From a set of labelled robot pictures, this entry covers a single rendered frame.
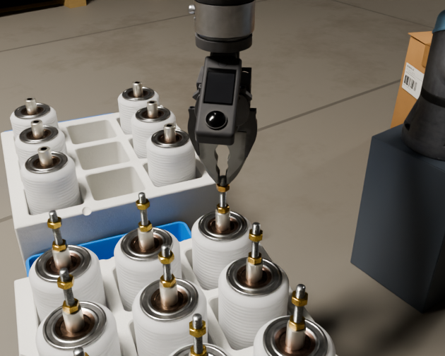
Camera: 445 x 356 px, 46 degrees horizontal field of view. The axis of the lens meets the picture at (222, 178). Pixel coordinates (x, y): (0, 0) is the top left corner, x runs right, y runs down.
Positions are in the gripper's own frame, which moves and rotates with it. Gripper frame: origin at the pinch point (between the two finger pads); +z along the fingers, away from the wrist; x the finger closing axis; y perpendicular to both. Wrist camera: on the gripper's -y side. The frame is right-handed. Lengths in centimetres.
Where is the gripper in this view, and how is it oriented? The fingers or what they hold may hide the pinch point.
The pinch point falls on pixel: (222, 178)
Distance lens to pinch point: 74.6
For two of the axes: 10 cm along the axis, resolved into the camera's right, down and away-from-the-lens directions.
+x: -10.0, -0.4, 0.7
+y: 0.8, -5.4, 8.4
